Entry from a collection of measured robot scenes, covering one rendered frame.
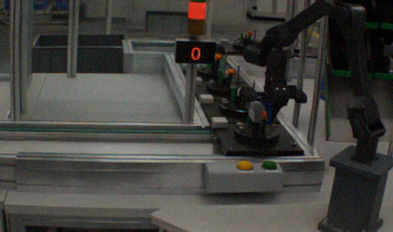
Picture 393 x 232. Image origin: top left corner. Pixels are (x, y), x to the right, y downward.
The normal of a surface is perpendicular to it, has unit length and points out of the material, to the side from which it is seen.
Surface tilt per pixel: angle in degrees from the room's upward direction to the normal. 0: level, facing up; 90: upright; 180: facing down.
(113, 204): 0
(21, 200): 0
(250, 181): 90
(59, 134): 90
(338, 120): 45
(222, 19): 90
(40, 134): 90
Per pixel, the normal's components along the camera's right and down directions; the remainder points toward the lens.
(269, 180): 0.14, 0.32
